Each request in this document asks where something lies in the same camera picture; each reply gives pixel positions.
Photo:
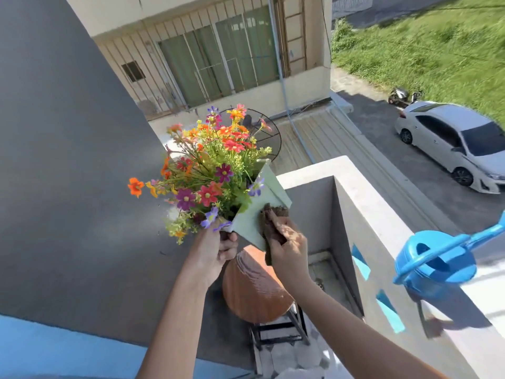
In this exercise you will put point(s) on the person's left forearm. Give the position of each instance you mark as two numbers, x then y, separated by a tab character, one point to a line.
177	323

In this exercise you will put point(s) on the person's right fingers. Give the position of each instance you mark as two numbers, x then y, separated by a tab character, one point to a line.
276	232

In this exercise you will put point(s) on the blue plastic watering can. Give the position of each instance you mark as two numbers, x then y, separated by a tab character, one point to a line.
438	260

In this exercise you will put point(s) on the barred sliding window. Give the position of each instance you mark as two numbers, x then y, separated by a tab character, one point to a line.
221	59

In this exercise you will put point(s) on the person's right forearm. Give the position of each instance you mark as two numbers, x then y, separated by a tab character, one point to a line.
355	335

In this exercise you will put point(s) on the black metal stool frame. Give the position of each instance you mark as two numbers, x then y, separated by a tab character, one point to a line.
280	331

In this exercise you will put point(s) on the colourful artificial flower bunch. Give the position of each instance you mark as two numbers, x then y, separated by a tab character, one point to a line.
205	173

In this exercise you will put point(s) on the grey vertical drain pipe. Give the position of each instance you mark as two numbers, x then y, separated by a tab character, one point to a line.
290	94

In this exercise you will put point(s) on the white sedan car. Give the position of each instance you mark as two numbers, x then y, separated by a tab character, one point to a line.
453	144

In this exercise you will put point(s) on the person's right hand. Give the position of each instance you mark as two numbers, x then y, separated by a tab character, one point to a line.
290	252

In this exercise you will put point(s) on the parked grey motor scooter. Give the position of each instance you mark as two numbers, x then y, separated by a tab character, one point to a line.
402	96

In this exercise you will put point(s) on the brown cleaning cloth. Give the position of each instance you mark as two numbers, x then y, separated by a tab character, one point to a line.
272	226

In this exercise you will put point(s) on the small dark wall vent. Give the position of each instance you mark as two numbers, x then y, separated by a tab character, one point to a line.
133	71

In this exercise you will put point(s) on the person's left hand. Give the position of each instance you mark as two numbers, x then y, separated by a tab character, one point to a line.
209	252

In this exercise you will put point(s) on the pale green square flower pot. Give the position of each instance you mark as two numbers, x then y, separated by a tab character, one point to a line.
258	209

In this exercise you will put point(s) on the person's left fingers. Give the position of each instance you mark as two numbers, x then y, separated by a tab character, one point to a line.
228	248

